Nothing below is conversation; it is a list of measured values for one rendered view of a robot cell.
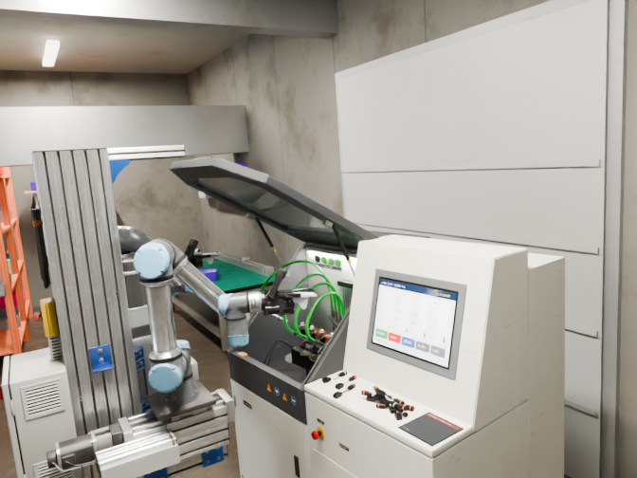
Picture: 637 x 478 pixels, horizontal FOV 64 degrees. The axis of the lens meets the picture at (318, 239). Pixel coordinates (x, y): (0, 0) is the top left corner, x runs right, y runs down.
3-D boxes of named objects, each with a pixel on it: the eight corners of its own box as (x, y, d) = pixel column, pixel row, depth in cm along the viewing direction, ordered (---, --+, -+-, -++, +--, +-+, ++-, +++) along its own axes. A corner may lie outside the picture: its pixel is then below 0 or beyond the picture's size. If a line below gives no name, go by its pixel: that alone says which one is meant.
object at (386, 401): (356, 401, 201) (355, 388, 200) (375, 392, 208) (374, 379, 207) (399, 422, 183) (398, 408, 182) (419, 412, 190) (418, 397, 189)
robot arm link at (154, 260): (190, 377, 195) (173, 237, 187) (182, 395, 180) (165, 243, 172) (157, 380, 194) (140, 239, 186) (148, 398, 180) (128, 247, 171)
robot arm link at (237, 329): (250, 337, 195) (247, 308, 193) (248, 347, 184) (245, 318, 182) (229, 339, 194) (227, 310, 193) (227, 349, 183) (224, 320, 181)
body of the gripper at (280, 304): (295, 310, 190) (263, 313, 189) (294, 287, 190) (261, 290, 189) (296, 313, 183) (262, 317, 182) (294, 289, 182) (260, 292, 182)
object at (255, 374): (233, 380, 274) (230, 352, 271) (241, 377, 277) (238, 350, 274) (301, 422, 225) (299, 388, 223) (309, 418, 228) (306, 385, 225)
